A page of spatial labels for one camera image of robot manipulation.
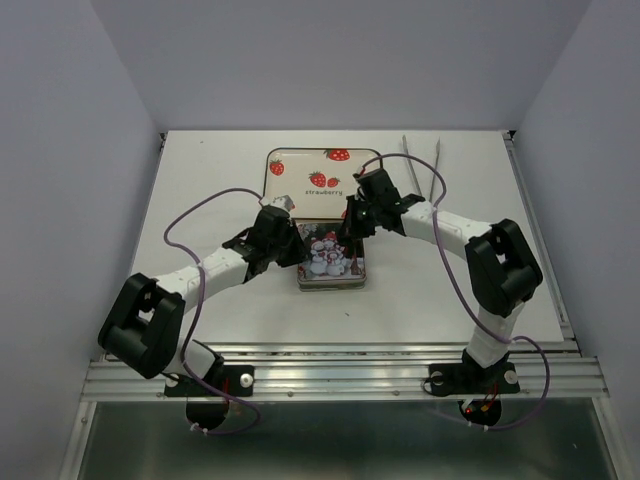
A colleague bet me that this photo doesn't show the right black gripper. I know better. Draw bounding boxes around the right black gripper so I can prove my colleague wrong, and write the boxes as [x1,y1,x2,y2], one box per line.
[337,194,380,238]

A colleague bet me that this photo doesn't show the gold tin lid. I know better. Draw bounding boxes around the gold tin lid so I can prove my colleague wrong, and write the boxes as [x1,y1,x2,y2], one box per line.
[297,221,367,278]

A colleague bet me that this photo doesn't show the metal tongs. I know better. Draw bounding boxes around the metal tongs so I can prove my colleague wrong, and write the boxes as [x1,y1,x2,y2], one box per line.
[399,135,442,199]

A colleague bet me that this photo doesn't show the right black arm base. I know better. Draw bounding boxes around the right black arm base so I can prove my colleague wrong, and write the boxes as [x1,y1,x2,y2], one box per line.
[421,350,521,428]

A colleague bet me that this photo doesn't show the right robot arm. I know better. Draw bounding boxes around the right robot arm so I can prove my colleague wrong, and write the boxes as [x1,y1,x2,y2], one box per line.
[338,169,543,390]

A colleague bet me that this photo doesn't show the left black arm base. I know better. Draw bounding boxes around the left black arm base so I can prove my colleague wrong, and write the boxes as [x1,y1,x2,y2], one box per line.
[163,364,262,436]

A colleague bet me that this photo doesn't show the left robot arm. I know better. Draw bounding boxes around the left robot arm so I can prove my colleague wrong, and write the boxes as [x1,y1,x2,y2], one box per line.
[98,196,307,394]

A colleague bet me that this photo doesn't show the gold square tin box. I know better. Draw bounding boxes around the gold square tin box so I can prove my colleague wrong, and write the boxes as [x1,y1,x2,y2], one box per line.
[297,274,367,292]

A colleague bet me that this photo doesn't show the strawberry print tray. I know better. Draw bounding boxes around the strawberry print tray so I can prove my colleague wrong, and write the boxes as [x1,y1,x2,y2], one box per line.
[264,148,378,220]

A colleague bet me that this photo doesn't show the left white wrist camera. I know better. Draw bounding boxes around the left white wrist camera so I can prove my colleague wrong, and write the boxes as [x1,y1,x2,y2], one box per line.
[259,195,295,212]

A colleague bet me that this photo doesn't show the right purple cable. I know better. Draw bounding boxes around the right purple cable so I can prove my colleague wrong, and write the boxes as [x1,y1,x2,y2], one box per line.
[357,152,551,432]

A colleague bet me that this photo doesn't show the aluminium rail frame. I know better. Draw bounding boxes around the aluminium rail frame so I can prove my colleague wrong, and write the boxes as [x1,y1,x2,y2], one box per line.
[62,131,630,479]

